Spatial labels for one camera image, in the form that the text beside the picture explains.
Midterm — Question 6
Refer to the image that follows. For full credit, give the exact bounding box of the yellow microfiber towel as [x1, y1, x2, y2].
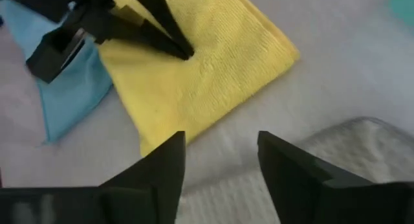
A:
[98, 0, 301, 157]

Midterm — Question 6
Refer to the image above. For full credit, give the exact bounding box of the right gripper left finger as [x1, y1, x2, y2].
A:
[0, 130, 187, 224]

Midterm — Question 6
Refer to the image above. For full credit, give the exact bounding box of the light blue microfiber towel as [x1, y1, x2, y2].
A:
[0, 0, 114, 144]

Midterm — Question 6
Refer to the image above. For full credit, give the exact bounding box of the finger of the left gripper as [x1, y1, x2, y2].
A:
[131, 0, 195, 59]
[80, 6, 192, 62]

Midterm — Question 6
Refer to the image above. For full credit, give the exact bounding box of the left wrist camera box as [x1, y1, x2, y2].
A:
[25, 28, 87, 85]

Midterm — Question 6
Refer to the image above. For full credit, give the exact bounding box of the grey waffle towel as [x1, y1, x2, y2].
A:
[176, 116, 414, 224]

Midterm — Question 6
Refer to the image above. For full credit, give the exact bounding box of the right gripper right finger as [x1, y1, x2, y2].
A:
[257, 130, 414, 224]

